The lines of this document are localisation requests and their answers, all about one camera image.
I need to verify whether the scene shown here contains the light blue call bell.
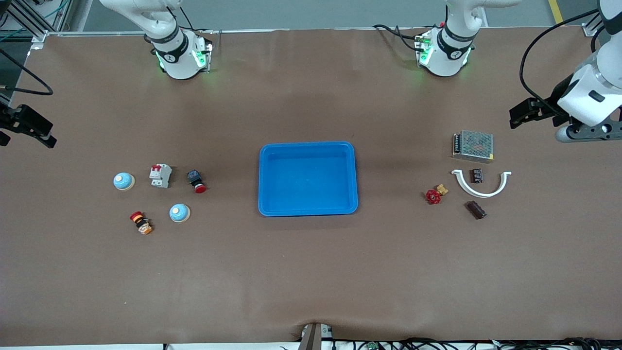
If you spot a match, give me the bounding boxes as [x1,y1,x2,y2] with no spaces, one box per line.
[169,203,191,223]
[113,172,136,191]

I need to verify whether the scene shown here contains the metal mesh power supply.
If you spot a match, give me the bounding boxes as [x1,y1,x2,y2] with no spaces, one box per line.
[452,129,495,163]

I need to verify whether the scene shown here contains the white curved plastic clip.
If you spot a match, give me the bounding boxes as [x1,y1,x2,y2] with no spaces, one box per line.
[451,169,512,198]

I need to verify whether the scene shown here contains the red yellow button white end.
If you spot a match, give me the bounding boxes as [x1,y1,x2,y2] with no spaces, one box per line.
[130,211,153,235]

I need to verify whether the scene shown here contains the red mushroom button black body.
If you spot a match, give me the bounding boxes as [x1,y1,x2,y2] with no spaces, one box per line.
[188,170,207,194]

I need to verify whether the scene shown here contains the blue plastic tray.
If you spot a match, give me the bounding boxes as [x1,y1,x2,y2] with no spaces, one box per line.
[258,141,359,217]

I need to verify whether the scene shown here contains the brown table mat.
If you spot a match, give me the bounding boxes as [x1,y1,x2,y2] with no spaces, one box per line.
[0,27,622,347]

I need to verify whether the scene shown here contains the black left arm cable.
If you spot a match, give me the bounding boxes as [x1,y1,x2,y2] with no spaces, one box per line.
[519,9,601,106]

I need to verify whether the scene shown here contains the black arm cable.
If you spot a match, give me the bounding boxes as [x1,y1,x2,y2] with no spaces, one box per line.
[0,48,54,96]
[519,9,601,106]

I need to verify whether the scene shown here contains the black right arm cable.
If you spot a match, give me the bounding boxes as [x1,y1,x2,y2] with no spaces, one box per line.
[0,48,54,96]

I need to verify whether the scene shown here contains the aluminium frame profile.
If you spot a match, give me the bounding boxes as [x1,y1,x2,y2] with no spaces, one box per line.
[582,7,608,37]
[0,0,73,43]

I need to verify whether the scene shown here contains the white circuit breaker red switch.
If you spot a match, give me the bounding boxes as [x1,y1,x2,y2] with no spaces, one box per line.
[149,163,172,189]

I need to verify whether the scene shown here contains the red handle brass valve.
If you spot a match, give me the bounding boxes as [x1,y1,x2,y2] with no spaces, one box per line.
[426,184,449,205]

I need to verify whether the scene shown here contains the black base cable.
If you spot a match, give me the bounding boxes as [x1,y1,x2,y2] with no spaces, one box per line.
[372,23,424,52]

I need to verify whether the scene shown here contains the metal table clamp bracket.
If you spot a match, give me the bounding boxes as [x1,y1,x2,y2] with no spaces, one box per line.
[297,322,333,350]

